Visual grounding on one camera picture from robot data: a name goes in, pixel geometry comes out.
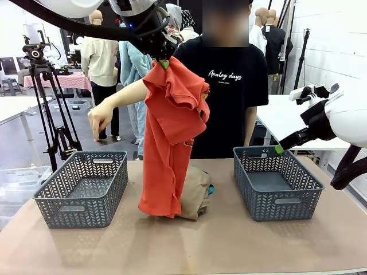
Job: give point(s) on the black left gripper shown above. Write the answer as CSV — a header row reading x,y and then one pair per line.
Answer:
x,y
152,37

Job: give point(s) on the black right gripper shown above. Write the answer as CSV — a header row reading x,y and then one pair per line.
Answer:
x,y
316,120

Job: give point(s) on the orange t-shirt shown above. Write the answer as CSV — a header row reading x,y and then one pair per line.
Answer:
x,y
166,129

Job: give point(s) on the teal garment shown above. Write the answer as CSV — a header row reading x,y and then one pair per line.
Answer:
x,y
210,189

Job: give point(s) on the beige garment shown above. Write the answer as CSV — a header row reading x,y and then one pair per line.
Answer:
x,y
195,194

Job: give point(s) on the person's left forearm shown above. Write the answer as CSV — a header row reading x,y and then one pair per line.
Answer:
x,y
250,129

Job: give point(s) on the person's right forearm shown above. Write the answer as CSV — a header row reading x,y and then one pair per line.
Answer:
x,y
129,91

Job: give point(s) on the person's right hand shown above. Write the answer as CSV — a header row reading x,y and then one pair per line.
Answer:
x,y
101,117

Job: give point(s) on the large white table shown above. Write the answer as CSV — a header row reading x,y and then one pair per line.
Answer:
x,y
281,120

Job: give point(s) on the mannequin in light blue fleece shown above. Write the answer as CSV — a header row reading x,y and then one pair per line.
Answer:
x,y
132,66

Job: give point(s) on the mannequin with patterned scarf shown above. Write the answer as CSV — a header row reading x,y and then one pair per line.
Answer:
x,y
189,34

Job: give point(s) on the grey plastic lattice basket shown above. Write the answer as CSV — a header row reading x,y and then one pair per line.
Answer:
x,y
71,198
286,189

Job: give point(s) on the mannequin in plaid hoodie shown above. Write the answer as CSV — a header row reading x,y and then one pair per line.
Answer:
x,y
173,11

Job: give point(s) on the black backdrop stand poles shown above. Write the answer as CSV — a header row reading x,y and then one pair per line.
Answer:
x,y
284,83

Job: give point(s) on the mannequin in cream jacket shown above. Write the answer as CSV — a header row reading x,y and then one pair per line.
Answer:
x,y
100,63

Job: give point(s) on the person in black t-shirt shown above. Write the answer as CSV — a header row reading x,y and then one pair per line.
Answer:
x,y
229,114

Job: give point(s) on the black light stand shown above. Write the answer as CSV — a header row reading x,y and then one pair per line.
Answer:
x,y
301,61

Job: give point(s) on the mannequin in black shirt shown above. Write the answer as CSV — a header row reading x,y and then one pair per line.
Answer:
x,y
273,46

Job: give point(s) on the mannequin in white shirt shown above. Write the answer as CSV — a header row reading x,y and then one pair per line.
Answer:
x,y
256,37

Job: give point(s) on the table with red checked cloth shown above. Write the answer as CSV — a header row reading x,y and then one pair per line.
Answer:
x,y
68,80

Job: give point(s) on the black monitor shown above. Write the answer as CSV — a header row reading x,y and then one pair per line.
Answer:
x,y
7,65
22,63

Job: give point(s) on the small white table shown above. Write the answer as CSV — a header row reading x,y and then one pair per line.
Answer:
x,y
17,107

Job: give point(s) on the grey metal stool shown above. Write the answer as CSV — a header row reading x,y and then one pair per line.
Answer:
x,y
11,83

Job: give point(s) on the clear plastic storage bin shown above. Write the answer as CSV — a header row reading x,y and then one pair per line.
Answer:
x,y
17,183

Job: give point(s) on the black camera tripod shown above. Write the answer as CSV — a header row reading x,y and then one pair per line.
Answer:
x,y
39,68

